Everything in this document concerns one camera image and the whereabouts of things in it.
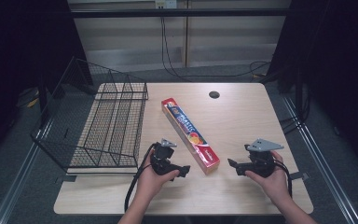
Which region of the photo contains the black cable on wall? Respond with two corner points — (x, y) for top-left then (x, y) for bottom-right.
(159, 16), (272, 80)

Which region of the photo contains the white wall power outlet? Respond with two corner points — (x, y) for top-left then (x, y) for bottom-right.
(155, 0), (178, 9)

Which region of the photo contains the person's right hand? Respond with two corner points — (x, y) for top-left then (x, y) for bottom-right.
(244, 150), (291, 203)

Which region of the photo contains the black wire mesh basket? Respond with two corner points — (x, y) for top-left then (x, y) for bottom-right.
(30, 56), (149, 174)

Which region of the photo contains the black tape strip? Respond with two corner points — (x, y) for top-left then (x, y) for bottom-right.
(54, 175), (77, 184)
(289, 172), (310, 181)

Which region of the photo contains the aluminium floor rail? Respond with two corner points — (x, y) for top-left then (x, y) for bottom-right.
(282, 94), (358, 224)
(0, 118), (54, 224)

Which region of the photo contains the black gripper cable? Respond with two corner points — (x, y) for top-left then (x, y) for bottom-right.
(123, 143), (157, 214)
(273, 159), (294, 199)

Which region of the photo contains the long red plastic wrap box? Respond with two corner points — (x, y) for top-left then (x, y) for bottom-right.
(160, 97), (221, 175)

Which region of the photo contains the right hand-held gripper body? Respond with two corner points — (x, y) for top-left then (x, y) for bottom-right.
(241, 138), (285, 179)

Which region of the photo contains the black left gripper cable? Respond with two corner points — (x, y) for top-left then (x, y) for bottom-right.
(123, 143), (157, 214)

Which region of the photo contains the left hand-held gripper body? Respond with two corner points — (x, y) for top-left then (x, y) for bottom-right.
(150, 138), (182, 177)

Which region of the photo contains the black cable on floor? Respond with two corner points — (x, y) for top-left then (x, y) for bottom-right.
(279, 92), (311, 135)

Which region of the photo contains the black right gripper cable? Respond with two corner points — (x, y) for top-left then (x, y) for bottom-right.
(273, 159), (294, 199)

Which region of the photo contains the person's left hand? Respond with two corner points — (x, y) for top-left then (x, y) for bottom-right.
(135, 151), (181, 202)

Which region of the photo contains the black horizontal metal bar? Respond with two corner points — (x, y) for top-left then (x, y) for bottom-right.
(70, 8), (293, 19)

